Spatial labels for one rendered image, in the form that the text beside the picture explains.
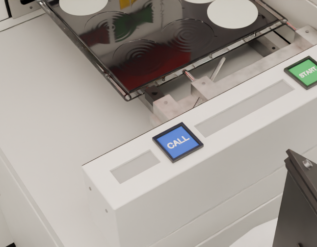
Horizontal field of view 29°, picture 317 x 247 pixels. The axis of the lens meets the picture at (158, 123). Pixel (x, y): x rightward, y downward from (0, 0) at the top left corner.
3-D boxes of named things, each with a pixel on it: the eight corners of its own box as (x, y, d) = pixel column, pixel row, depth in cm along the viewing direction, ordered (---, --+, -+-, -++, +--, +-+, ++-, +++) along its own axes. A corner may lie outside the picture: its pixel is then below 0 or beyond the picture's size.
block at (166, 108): (153, 112, 107) (152, 101, 105) (169, 105, 108) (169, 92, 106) (179, 141, 103) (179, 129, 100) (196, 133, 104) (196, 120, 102)
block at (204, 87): (190, 94, 110) (190, 82, 108) (205, 86, 111) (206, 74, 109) (217, 121, 105) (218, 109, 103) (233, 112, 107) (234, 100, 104)
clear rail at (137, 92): (122, 99, 108) (121, 94, 107) (284, 20, 122) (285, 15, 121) (126, 104, 108) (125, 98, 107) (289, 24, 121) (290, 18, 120)
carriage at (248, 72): (149, 126, 109) (149, 114, 107) (303, 47, 122) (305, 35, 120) (175, 155, 105) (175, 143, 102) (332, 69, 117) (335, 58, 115)
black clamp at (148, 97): (144, 98, 109) (143, 87, 107) (154, 92, 110) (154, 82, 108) (155, 110, 107) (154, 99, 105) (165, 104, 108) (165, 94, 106)
